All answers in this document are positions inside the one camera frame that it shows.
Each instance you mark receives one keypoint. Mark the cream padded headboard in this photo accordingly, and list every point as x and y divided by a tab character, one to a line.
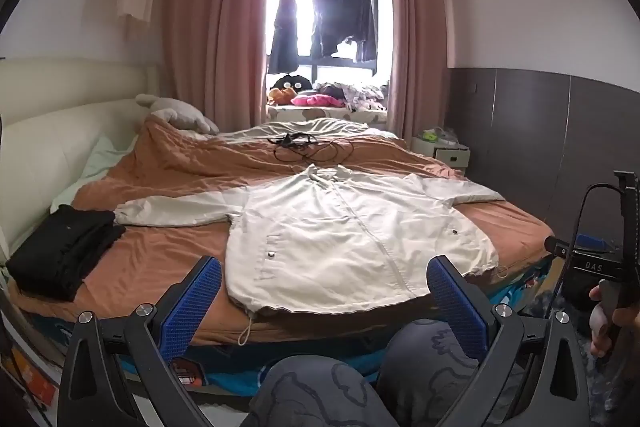
50	142

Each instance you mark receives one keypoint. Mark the black folded clothes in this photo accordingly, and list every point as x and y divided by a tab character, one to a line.
65	247

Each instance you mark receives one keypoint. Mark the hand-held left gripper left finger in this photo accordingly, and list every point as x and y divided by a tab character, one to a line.
200	289

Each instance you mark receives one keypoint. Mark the orange-brown blanket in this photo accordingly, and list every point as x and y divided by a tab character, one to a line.
175	177

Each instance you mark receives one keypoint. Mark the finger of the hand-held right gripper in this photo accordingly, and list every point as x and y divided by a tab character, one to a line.
557	247

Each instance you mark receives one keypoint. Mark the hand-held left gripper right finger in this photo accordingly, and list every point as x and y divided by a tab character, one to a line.
452	292

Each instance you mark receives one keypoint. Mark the person's right hand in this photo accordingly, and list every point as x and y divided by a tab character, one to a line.
627	327

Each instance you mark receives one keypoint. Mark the pink plush toy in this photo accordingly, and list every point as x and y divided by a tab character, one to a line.
315	100

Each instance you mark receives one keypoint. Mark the white nightstand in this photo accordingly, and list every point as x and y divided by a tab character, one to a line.
445	153

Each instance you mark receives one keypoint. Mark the dark hanging garment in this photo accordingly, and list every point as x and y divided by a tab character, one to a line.
325	17
360	22

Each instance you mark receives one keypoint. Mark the black plush toy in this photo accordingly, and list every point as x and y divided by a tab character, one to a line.
290	83

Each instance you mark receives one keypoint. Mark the green item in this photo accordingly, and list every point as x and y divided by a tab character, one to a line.
428	136

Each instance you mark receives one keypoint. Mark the orange plush toy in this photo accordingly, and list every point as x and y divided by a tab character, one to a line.
280	96

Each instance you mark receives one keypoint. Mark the person's right leg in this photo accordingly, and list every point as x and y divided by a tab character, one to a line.
430	357

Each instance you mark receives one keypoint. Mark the person's left leg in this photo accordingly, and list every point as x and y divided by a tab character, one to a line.
310	392

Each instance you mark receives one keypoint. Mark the cream jacket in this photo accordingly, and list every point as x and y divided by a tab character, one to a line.
325	232

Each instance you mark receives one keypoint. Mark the light green pillow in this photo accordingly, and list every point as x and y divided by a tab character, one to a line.
100	162

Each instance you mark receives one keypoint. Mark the pink curtain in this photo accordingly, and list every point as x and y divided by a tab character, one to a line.
417	47
215	32

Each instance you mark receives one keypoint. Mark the pile of patterned clothes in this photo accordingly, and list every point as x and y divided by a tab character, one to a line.
360	97

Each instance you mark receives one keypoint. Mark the white plush toy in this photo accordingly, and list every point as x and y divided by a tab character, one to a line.
180	112

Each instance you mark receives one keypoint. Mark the person's leg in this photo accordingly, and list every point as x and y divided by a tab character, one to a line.
430	357
310	392

